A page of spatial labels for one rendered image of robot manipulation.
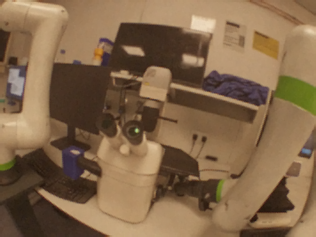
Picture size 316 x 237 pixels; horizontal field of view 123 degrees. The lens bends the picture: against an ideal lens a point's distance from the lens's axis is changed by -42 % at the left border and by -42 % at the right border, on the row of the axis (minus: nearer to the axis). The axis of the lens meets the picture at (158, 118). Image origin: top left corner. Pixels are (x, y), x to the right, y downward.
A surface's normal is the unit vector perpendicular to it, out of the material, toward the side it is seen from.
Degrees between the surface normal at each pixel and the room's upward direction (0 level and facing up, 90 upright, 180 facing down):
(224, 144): 90
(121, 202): 91
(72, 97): 86
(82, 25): 90
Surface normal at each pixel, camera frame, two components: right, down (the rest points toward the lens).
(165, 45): -0.18, 0.08
